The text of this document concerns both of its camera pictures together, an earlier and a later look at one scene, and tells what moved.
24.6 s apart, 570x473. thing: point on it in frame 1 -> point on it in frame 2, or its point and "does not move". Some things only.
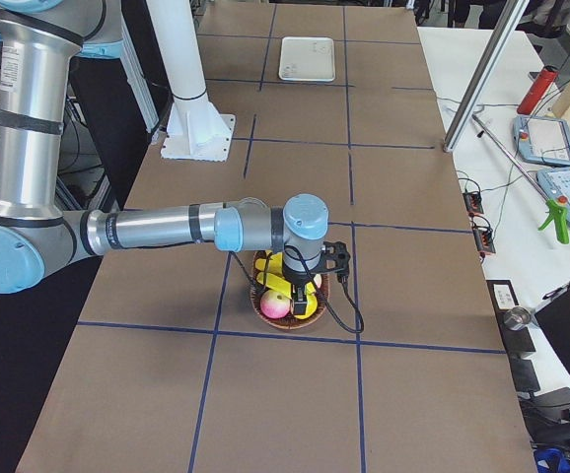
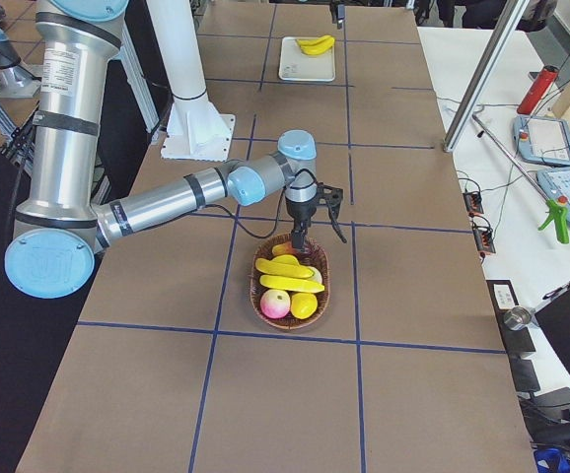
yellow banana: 274,263 -> 319,48
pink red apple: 274,304 does not move
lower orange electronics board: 484,239 does not move
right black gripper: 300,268 -> 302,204
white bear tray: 305,58 does not move
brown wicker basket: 289,322 does not move
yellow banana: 272,276 -> 315,41
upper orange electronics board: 473,202 does not move
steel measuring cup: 517,317 does not move
